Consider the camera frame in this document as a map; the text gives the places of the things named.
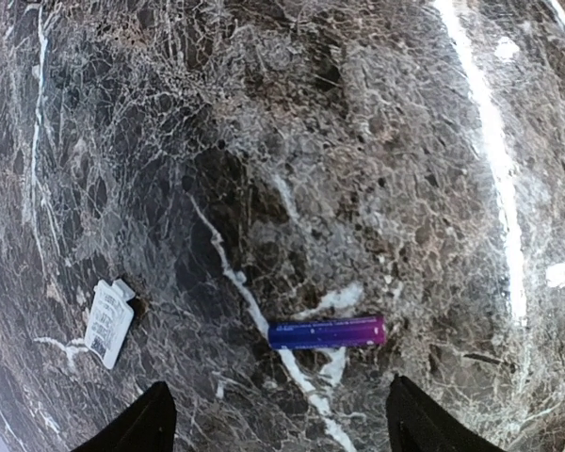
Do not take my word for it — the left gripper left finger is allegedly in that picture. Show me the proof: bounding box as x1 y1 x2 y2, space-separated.
73 381 177 452

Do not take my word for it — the white battery cover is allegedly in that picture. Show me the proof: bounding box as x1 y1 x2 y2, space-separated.
84 279 136 370

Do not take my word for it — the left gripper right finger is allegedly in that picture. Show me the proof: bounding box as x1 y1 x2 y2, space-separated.
385 374 503 452

